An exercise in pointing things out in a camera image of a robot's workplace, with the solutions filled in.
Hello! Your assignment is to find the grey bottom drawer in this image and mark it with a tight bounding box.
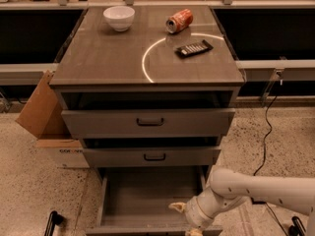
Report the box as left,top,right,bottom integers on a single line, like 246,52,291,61
85,166,223,236

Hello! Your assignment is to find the grey drawer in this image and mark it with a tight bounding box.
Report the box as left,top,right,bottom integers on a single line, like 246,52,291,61
62,108,234,139
85,166,223,236
83,147,221,168

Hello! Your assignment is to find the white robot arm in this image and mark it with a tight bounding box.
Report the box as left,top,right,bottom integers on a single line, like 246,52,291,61
168,166,315,236

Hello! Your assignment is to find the grey top drawer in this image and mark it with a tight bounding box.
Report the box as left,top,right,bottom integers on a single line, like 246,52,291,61
62,108,234,139

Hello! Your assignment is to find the grey middle drawer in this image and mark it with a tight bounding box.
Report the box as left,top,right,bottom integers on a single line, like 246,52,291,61
83,147,221,168

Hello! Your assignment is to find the grey drawer cabinet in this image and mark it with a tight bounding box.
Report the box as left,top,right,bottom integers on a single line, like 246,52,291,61
48,5,246,236

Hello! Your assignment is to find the black power adapter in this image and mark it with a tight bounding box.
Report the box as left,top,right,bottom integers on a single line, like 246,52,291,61
251,198,266,205

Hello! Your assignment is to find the black snack bar packet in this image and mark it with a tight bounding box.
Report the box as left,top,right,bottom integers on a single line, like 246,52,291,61
175,39,213,58

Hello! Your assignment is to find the cardboard box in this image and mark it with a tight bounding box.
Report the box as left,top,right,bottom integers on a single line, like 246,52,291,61
16,71,89,168

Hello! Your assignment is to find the orange soda can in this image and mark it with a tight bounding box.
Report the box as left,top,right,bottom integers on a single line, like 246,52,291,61
165,9,193,33

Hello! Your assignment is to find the white ceramic bowl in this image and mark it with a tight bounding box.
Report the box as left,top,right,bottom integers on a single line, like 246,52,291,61
103,6,135,31

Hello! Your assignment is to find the black power cable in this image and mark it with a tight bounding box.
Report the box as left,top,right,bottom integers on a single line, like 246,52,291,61
251,94,289,236

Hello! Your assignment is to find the black right base handle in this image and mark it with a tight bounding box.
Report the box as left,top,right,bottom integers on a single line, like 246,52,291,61
288,216,308,236

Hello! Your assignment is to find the black base handle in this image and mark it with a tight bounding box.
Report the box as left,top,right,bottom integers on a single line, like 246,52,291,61
288,216,308,236
44,210,64,236

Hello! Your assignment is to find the black left base handle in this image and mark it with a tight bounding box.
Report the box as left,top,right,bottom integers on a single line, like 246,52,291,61
44,210,64,236

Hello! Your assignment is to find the metal railing bracket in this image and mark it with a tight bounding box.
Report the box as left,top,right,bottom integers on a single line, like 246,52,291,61
260,67,284,107

